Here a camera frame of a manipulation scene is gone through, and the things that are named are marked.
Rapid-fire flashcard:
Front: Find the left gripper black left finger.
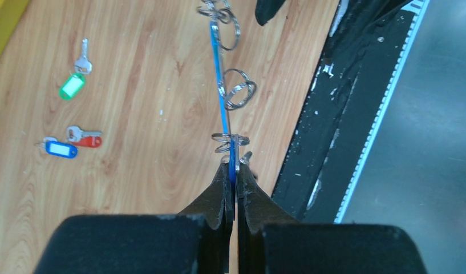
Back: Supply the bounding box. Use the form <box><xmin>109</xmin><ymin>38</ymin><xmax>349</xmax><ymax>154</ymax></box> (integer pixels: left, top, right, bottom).
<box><xmin>34</xmin><ymin>164</ymin><xmax>233</xmax><ymax>273</ymax></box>

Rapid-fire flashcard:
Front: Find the key with green tag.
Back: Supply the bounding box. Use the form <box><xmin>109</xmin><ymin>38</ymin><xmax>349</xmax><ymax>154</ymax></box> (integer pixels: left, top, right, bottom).
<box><xmin>59</xmin><ymin>38</ymin><xmax>92</xmax><ymax>100</ymax></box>

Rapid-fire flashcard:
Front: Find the yellow plastic tray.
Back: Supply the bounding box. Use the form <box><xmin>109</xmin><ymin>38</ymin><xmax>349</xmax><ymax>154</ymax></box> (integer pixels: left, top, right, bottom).
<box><xmin>0</xmin><ymin>0</ymin><xmax>30</xmax><ymax>57</ymax></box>

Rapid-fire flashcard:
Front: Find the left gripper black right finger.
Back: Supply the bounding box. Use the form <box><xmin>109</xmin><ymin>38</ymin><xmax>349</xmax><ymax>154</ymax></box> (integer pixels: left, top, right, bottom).
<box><xmin>237</xmin><ymin>164</ymin><xmax>426</xmax><ymax>273</ymax></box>

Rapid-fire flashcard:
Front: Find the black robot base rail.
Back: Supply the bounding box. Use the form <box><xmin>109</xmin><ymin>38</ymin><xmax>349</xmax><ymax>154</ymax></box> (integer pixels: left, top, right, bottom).
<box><xmin>272</xmin><ymin>1</ymin><xmax>429</xmax><ymax>223</ymax></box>

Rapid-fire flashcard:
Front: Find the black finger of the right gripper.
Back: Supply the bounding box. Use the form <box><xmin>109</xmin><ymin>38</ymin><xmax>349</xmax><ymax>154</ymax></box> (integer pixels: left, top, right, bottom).
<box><xmin>254</xmin><ymin>0</ymin><xmax>286</xmax><ymax>26</ymax></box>

